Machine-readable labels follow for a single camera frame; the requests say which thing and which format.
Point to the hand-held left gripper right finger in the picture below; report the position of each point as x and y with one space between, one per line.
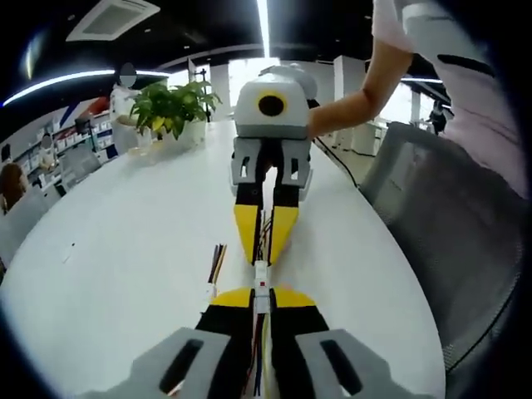
332 357

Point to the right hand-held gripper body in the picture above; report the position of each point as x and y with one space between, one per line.
270 112

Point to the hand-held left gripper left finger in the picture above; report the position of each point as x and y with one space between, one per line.
195 353

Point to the white plant pot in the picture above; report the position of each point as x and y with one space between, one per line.
195 131

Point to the straight ceiling light strip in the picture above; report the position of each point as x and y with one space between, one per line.
264 25

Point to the green potted plant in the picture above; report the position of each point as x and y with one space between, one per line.
170 104

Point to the grey mesh office chair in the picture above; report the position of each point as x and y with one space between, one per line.
449 232

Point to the ceiling air conditioner vent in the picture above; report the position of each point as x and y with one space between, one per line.
112 18

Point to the black computer monitor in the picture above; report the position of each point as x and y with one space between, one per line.
84 124

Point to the person in pink shirt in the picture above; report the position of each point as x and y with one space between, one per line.
474 83

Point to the curved ceiling light strip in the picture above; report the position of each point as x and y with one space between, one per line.
62 81

